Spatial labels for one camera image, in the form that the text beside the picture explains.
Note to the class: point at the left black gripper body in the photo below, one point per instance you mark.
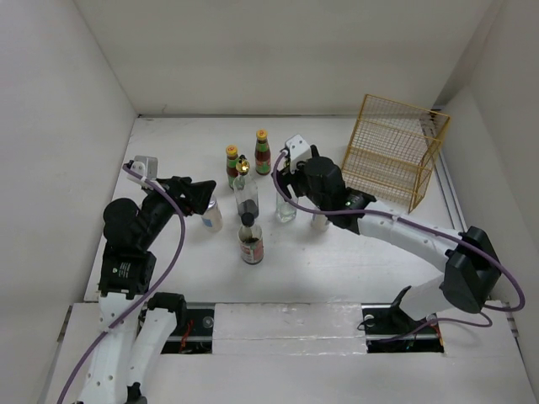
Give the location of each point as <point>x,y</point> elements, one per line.
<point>159,206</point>

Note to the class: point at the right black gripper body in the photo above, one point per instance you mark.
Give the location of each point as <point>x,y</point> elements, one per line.
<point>297,178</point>

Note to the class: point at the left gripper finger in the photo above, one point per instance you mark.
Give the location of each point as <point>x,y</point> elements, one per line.
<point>201,189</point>
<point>197,203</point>

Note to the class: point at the white silver-lid jar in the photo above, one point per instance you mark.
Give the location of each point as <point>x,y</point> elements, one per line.
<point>212,218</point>
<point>320,222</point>

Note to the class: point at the clear glass pourer bottle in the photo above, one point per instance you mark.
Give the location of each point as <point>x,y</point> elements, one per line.
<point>284,211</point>

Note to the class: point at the glass bottle with dark sauce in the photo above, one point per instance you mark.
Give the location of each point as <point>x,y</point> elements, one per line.
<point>245,189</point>

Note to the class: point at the green label sauce bottle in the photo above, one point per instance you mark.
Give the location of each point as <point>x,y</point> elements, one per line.
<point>232,159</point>
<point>262,153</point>

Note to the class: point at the black cap red label bottle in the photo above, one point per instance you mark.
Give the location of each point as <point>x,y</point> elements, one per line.
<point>250,238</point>

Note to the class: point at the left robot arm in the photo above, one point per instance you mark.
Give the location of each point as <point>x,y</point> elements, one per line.
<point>135,318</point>

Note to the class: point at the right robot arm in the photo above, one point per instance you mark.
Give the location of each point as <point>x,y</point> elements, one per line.
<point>466,261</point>

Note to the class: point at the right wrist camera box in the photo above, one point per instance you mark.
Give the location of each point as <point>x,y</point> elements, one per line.
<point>298,149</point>

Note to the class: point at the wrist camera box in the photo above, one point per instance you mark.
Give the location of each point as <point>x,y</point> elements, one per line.
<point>145,166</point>
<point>298,149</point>

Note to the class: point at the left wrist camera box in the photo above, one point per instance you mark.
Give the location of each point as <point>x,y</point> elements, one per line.
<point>145,166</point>

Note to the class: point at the gold wire rack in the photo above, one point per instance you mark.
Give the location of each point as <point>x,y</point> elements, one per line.
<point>393,150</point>

